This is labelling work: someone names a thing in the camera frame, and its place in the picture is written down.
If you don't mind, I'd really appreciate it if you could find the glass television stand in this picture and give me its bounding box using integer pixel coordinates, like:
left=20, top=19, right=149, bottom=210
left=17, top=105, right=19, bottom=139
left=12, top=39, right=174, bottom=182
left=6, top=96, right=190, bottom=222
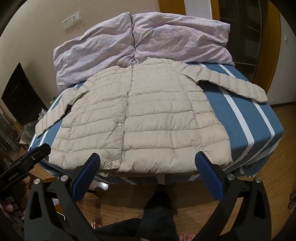
left=18, top=119, right=45, bottom=150

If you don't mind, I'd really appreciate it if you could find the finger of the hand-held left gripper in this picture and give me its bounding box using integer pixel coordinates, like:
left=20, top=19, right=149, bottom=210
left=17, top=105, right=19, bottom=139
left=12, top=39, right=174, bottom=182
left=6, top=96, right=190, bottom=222
left=27, top=143, right=51, bottom=165

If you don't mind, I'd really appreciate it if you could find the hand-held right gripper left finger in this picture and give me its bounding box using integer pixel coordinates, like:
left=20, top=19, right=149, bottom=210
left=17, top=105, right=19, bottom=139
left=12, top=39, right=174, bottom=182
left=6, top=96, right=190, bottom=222
left=22, top=152, right=102, bottom=241

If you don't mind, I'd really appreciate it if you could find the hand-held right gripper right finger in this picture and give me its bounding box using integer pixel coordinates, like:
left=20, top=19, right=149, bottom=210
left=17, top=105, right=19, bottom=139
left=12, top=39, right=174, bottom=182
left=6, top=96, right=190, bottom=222
left=195, top=152, right=277, bottom=241

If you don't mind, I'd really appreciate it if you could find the white wall switch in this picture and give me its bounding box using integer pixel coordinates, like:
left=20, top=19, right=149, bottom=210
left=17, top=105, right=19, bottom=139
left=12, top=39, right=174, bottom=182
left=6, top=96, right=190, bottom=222
left=70, top=12, right=82, bottom=24

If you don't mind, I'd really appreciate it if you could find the person's leg in dark trousers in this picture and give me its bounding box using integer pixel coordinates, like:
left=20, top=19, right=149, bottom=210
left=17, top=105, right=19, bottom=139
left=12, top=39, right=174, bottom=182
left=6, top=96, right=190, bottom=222
left=94, top=206, right=179, bottom=241

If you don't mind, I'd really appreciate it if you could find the person's left hand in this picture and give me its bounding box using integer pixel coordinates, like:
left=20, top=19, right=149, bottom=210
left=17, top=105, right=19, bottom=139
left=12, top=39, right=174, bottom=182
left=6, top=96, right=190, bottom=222
left=0, top=198, right=15, bottom=213

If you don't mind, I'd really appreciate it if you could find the black television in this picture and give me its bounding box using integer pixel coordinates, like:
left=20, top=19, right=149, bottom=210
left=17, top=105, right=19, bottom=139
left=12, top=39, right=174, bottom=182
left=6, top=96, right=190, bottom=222
left=1, top=62, right=48, bottom=126

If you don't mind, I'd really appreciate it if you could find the wooden framed glass door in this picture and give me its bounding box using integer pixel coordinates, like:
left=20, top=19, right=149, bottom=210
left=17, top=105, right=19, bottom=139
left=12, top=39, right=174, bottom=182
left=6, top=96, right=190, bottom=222
left=158, top=0, right=282, bottom=93

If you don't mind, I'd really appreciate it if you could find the person's foot in dark sock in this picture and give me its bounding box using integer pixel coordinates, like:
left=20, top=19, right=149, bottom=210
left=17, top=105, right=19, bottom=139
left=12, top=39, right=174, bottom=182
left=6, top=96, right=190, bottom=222
left=144, top=190, right=173, bottom=210

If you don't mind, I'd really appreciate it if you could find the lilac floral duvet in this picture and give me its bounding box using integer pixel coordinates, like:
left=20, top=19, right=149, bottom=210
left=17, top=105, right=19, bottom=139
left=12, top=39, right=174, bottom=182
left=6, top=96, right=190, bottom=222
left=53, top=11, right=235, bottom=91

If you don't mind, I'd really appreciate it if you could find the bed with blue striped sheet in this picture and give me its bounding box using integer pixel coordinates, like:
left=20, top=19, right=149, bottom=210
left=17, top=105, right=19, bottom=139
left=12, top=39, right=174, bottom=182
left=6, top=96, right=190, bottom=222
left=28, top=61, right=285, bottom=184

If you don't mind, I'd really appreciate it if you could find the beige puffer jacket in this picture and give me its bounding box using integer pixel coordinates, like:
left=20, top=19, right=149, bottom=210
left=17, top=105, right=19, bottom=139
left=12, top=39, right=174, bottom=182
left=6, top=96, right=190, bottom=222
left=35, top=58, right=268, bottom=174

